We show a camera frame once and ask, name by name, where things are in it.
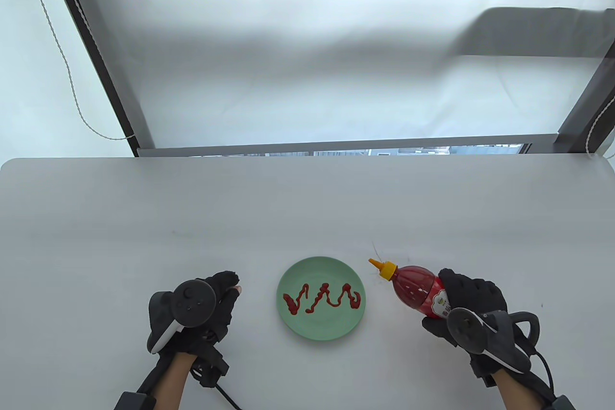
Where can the person's right hand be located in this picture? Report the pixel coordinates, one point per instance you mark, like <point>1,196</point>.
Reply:
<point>473,294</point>

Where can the person's left hand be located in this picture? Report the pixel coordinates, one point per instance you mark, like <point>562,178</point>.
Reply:
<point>226,294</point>

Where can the red ketchup bottle yellow cap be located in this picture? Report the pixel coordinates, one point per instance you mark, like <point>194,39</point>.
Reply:
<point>415,287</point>

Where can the red ketchup pattern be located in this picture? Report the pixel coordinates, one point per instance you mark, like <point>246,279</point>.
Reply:
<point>290,304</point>

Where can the green plate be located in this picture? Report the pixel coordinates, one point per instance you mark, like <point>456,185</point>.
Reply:
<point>326,323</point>

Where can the person's right forearm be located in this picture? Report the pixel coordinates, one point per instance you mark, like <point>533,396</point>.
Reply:
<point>519,395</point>

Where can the person's left forearm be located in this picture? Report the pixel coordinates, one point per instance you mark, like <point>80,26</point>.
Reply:
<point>168,381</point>

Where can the black white right hand controller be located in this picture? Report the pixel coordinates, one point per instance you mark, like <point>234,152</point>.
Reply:
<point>468,328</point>

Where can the black white hand controller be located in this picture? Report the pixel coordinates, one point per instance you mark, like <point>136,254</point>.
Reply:
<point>192,302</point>
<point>468,328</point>

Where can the black white left hand controller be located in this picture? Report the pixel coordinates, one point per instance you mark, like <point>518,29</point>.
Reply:
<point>192,302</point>

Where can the white backdrop sheet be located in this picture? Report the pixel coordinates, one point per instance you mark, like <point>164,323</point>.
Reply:
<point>288,93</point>

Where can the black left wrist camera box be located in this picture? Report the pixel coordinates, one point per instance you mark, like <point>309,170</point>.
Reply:
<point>134,401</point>

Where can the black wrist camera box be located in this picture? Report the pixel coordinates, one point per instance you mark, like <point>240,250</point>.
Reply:
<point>134,401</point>
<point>563,403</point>

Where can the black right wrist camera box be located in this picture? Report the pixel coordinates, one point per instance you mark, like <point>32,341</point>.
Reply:
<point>563,403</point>

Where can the dark metal frame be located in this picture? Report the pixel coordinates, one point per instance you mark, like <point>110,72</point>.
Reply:
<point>120,93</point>

